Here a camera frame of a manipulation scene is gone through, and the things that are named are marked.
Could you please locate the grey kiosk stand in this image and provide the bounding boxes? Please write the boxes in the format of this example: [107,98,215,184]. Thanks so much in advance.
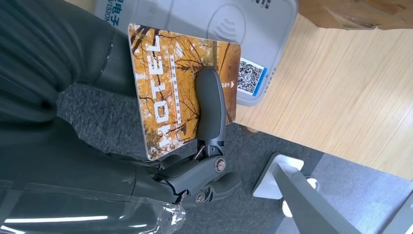
[251,153,413,234]

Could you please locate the brown cardboard divider tray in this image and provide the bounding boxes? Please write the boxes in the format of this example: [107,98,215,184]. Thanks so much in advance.
[297,0,413,32]

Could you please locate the dark grey floor rug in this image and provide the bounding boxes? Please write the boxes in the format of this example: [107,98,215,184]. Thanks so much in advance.
[56,83,325,234]

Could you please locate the white card reader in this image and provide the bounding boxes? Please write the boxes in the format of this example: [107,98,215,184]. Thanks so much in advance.
[94,0,299,108]

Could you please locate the white round floor base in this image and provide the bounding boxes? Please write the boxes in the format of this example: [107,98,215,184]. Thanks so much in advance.
[280,175,320,218]

